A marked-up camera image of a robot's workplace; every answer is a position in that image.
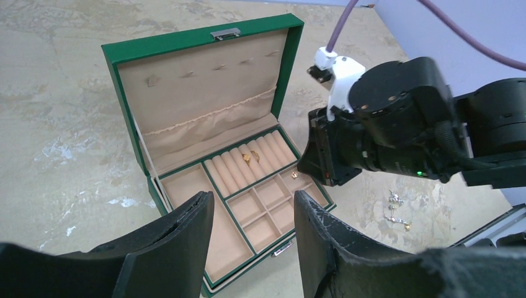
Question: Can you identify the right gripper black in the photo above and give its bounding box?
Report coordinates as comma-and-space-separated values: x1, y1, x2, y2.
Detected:
297, 108, 452, 186

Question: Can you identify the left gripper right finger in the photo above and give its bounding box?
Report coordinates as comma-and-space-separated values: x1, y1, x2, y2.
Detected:
294, 191, 525, 297

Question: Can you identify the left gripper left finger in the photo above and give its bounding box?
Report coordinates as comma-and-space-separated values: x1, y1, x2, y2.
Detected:
1, 191, 214, 297

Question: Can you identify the silver crystal drop earring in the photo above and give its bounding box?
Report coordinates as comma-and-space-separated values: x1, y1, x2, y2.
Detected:
385, 217, 411, 231

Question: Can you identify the green jewelry box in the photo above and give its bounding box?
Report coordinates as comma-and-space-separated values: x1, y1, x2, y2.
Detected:
101, 13, 337, 298

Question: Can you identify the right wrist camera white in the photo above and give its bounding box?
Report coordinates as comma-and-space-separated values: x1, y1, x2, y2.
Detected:
307, 47, 366, 122

